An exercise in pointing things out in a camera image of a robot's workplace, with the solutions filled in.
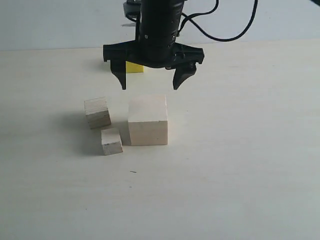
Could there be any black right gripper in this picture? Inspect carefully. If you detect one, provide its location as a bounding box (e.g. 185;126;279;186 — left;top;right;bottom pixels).
102;24;205;90

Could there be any yellow cube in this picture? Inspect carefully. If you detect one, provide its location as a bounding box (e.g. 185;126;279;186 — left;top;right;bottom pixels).
126;61;145;74

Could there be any large pale wooden cube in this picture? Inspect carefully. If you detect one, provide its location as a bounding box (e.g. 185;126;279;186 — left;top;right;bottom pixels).
128;94;169;146

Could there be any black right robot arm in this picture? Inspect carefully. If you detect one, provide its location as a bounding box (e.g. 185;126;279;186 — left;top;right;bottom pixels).
102;0;205;90

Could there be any medium layered plywood cube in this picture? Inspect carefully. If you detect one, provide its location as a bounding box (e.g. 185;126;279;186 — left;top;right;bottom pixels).
84;97;112;129

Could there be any small pale wooden cube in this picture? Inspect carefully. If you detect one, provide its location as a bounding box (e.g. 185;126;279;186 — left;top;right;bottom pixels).
101;128;123;156

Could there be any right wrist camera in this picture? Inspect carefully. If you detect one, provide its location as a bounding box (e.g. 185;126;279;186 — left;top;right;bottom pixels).
123;0;142;26

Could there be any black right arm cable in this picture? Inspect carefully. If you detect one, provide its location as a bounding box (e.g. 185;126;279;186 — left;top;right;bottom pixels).
178;0;259;43

